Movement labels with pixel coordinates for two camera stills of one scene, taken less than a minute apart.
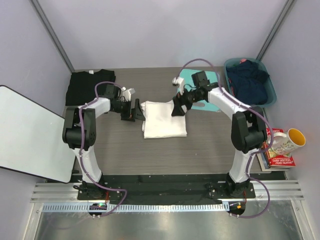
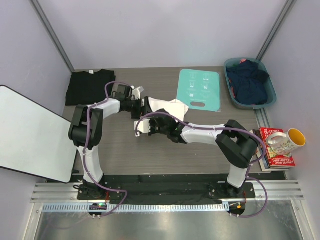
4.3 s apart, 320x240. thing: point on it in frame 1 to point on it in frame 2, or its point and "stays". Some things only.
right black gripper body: [189, 97] to [156, 128]
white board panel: [31, 142] stays
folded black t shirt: [82, 85] stays
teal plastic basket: [271, 94] stays
